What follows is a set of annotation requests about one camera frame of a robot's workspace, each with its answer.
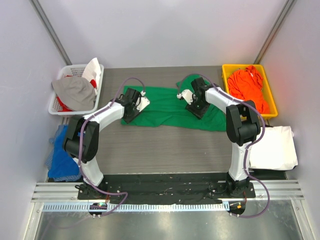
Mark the white folded shirt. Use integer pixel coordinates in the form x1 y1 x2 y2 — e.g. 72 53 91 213
249 126 298 171

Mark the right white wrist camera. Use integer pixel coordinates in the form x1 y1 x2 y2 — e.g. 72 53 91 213
177 89 195 105

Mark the aluminium corner rail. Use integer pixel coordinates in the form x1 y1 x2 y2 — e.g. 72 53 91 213
253 0 297 64
29 0 72 66

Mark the slotted cable duct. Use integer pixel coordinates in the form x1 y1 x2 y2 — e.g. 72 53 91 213
42 201 230 213

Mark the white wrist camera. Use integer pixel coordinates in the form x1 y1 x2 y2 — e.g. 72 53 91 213
136 91 150 112
177 89 195 105

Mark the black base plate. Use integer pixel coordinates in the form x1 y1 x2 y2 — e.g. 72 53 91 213
75 172 256 205

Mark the beige grey shirt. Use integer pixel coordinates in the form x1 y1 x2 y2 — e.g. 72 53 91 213
51 76 97 112

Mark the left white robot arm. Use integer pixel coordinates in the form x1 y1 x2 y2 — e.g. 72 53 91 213
62 88 150 200

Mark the orange t-shirt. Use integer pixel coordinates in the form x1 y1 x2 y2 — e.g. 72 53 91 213
227 65 270 114

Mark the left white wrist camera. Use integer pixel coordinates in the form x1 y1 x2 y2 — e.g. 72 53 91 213
136 91 150 112

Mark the green t-shirt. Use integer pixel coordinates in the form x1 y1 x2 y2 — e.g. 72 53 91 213
128 86 226 132

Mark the white cloth in basket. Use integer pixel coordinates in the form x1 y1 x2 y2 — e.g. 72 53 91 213
81 57 102 86

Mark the right aluminium corner rail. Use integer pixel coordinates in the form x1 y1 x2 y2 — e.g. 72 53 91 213
253 0 297 64

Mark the yellow plastic bin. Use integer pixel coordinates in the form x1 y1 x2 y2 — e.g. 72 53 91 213
222 64 278 120

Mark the blue checked shirt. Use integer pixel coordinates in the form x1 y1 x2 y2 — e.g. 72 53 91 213
45 124 82 182

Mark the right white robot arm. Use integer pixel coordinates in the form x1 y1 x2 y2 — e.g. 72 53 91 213
177 77 261 198

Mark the white perforated basket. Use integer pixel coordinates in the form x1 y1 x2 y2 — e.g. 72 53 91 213
48 64 104 116

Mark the left aluminium corner rail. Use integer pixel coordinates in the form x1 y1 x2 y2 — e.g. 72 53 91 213
29 0 72 66

